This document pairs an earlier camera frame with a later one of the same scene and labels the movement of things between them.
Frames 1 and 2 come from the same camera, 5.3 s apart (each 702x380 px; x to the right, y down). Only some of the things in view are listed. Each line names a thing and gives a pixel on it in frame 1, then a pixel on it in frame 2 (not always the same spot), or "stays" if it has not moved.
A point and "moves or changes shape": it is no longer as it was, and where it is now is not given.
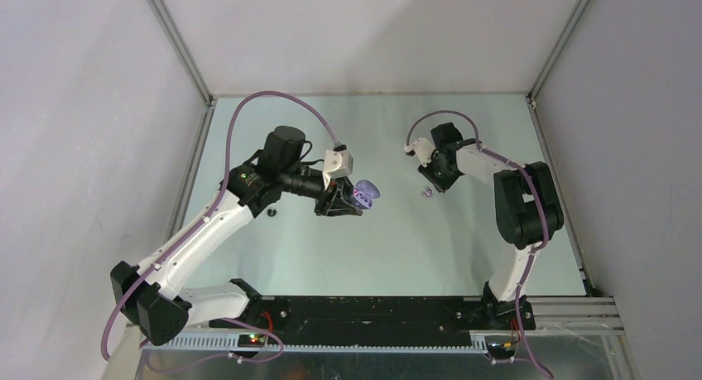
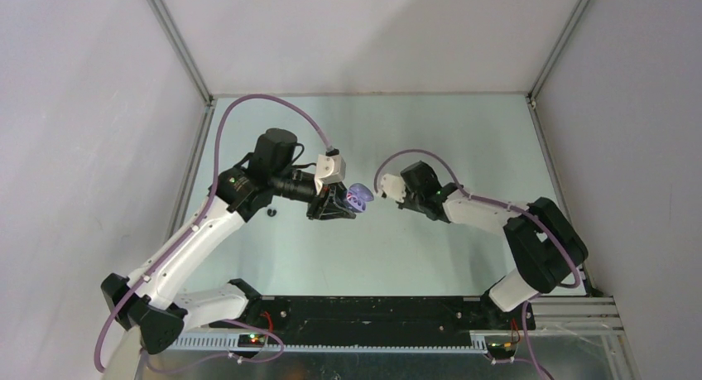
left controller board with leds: (251, 340) stays
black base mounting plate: (370, 314) stays
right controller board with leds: (497, 349) stays
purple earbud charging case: (364, 192) moves or changes shape
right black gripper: (442, 185) to (406, 204)
